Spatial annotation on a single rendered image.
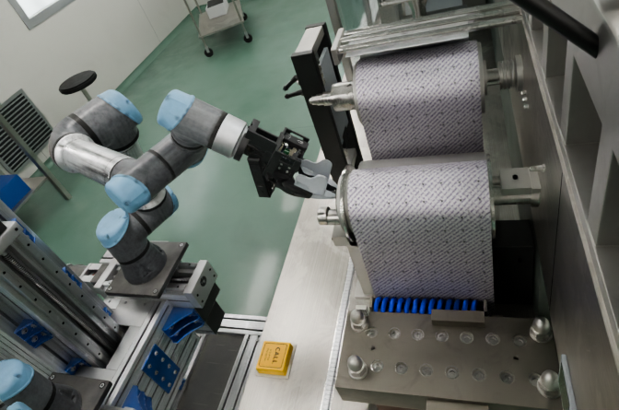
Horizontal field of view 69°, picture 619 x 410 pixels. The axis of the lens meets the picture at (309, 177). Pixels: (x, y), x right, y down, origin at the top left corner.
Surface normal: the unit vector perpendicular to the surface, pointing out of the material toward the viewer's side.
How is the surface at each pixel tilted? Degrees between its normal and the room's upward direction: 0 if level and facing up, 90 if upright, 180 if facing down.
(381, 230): 90
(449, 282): 90
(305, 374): 0
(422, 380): 0
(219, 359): 0
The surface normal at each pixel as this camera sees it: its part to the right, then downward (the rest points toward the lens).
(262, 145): -0.22, 0.68
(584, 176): -0.28, -0.74
